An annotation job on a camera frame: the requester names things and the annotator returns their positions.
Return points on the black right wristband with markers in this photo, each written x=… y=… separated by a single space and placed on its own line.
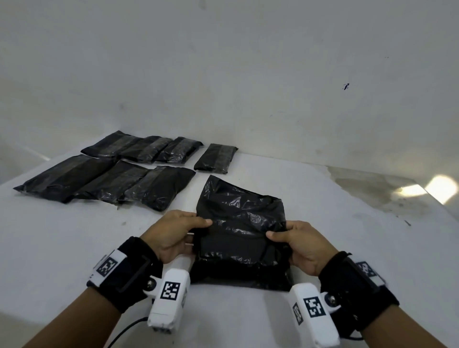
x=358 y=294

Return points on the person's right hand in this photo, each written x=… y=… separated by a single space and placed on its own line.
x=308 y=247

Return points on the glossy black plastic bag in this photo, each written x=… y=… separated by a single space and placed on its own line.
x=111 y=183

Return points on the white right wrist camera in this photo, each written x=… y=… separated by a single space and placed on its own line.
x=319 y=330

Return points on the crinkled black plastic bag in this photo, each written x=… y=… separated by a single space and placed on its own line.
x=143 y=148

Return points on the black wristband with markers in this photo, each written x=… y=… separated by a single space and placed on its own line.
x=358 y=294
x=132 y=272

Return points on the row of black plastic packets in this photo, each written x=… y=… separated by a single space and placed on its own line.
x=236 y=236

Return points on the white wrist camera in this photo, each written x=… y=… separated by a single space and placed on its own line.
x=165 y=312
x=319 y=330

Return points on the black left wristband with markers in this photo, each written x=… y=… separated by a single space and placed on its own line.
x=132 y=272

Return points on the person's left hand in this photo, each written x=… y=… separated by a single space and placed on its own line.
x=168 y=236

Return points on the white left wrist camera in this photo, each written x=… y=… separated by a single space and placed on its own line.
x=165 y=312

